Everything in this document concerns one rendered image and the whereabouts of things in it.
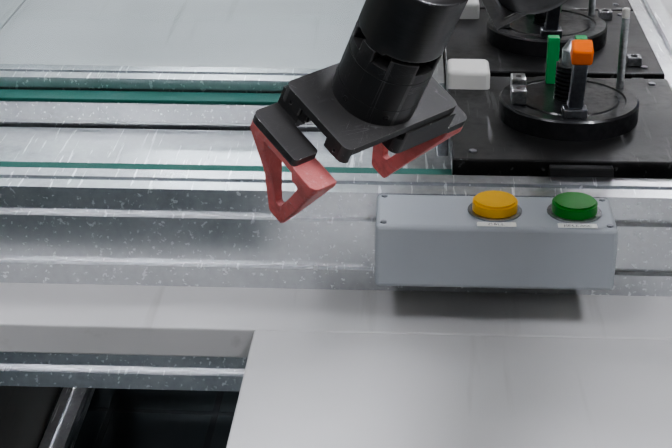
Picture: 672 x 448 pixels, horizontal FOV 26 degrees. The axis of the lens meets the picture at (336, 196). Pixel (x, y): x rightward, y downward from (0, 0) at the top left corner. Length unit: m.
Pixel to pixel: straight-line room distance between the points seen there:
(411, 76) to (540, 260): 0.42
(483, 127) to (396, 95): 0.55
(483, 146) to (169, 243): 0.31
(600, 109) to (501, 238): 0.25
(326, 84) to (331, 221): 0.42
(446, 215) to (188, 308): 0.25
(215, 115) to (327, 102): 0.68
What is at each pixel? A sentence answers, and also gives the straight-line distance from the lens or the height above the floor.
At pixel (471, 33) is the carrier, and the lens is 1.75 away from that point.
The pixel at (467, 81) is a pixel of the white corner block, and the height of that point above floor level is 0.98.
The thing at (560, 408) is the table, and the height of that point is 0.86.
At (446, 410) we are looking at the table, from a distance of 1.19.
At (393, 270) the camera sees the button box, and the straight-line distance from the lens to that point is 1.28.
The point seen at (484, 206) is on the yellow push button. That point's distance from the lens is 1.28.
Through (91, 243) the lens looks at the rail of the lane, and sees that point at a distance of 1.38.
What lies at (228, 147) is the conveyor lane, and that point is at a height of 0.92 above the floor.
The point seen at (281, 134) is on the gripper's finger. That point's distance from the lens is 0.92.
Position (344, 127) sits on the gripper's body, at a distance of 0.91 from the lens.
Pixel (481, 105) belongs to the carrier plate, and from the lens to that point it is 1.52.
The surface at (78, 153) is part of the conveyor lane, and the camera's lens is 1.55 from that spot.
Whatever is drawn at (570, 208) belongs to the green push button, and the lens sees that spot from 1.28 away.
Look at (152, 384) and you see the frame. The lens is 1.36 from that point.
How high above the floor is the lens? 1.50
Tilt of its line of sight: 24 degrees down
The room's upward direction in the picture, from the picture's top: straight up
